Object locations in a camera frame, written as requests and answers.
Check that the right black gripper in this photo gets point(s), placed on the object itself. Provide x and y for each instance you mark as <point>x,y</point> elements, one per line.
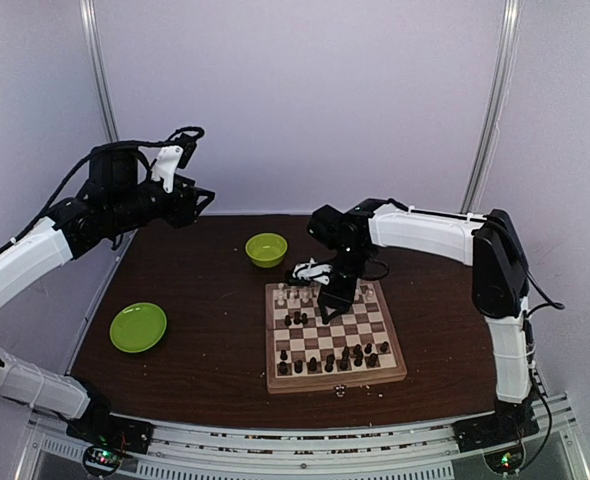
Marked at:
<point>339,299</point>

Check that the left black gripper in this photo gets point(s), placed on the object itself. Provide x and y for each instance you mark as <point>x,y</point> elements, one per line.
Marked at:
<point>183,212</point>

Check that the wooden chess board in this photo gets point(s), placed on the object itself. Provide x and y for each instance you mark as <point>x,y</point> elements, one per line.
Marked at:
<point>304,354</point>

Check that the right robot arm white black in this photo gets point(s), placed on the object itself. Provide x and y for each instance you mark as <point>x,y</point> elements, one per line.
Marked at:
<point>486,243</point>

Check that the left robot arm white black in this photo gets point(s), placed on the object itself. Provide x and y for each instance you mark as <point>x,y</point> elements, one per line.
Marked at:
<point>130,184</point>

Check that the green bowl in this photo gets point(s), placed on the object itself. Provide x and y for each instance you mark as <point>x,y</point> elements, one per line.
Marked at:
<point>266,250</point>

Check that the green plate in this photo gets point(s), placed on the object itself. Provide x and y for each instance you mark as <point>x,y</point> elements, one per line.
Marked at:
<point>138,327</point>

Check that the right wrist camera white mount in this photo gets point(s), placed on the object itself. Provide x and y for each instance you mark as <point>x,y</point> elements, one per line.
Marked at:
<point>308,273</point>

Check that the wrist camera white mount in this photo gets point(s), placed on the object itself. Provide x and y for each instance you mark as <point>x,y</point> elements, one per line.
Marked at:
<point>182,144</point>
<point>308,273</point>

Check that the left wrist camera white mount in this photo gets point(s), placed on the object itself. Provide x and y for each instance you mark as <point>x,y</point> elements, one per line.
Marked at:
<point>182,144</point>

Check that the aluminium front rail frame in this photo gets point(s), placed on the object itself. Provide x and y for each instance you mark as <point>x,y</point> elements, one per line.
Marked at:
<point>419,450</point>

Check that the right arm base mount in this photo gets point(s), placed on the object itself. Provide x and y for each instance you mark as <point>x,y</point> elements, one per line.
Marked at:
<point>495,440</point>

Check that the left aluminium corner post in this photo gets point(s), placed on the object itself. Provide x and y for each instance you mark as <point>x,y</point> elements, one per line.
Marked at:
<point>93,42</point>

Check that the aluminium corner post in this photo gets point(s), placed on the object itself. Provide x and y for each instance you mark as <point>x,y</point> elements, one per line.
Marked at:
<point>93,42</point>
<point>499,91</point>

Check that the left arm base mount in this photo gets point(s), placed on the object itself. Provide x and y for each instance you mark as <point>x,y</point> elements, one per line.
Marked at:
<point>106,452</point>

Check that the right aluminium corner post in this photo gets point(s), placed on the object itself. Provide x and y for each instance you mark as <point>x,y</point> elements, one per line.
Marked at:
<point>499,91</point>

